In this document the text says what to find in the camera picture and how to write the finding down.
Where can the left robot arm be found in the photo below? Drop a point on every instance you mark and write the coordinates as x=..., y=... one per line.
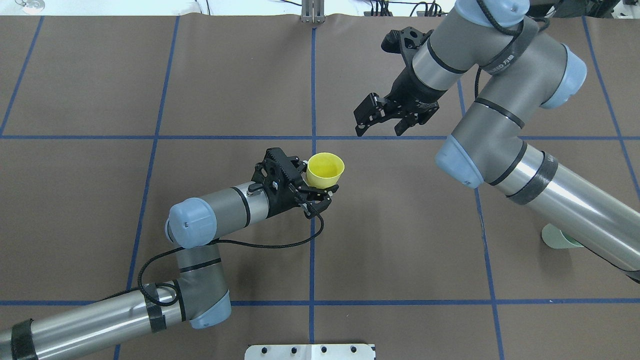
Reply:
x=186, y=283

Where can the green cup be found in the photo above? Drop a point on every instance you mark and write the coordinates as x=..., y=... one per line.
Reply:
x=555, y=238

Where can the brown table mat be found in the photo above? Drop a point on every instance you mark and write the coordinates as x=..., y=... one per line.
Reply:
x=107, y=122

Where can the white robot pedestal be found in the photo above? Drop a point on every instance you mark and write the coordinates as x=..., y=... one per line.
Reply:
x=328, y=351

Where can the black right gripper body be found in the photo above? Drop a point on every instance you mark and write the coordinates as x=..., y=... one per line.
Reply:
x=413, y=89

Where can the aluminium frame post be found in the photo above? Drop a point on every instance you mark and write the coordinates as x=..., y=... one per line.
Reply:
x=313, y=11

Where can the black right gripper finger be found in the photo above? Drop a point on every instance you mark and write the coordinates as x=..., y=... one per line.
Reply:
x=373, y=110
x=411, y=119

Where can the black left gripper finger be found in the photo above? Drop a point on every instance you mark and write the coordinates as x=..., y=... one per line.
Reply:
x=295, y=166
x=312, y=200

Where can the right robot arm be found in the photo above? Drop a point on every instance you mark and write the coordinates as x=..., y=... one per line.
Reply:
x=528, y=70

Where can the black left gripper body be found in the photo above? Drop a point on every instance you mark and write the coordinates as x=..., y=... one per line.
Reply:
x=283, y=204

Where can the yellow cup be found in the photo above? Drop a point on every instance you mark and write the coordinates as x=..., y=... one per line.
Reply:
x=324, y=170

